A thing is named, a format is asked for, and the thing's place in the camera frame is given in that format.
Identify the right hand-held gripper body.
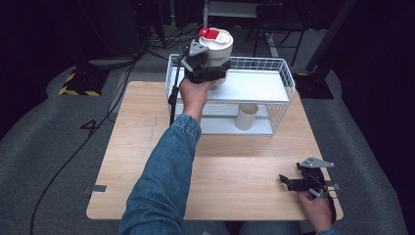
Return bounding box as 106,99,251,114
297,157,336,198

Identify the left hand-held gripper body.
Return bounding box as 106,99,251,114
179,39,209,82

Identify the white cup with red lid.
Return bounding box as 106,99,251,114
198,26,235,86

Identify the white wire shelf rack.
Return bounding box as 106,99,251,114
165,53,297,137

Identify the white paper cup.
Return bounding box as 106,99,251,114
235,102,259,131

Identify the person's right hand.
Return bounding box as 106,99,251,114
298,190,334,233

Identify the grey tape strip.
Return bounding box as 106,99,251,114
324,180,341,192
83,184,108,195

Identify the person's right leg in jeans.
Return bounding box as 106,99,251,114
239,220,303,235

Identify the black chair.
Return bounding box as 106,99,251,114
244,2,308,68

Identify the black square stand base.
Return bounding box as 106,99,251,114
293,72,335,100

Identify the black yellow striped stand base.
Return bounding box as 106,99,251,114
58,68,111,98

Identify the black slanted stand pole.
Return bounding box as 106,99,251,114
304,0,358,74

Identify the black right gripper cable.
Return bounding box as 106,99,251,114
321,184,338,226

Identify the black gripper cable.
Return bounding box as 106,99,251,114
321,184,338,226
167,53,184,127

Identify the bundle of floor cables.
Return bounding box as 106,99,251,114
143,22,205,51

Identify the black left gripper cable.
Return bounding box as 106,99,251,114
167,53,184,127

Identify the white desk frame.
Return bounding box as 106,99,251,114
199,0,282,59

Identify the long black floor cable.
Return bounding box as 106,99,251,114
29,58,142,235

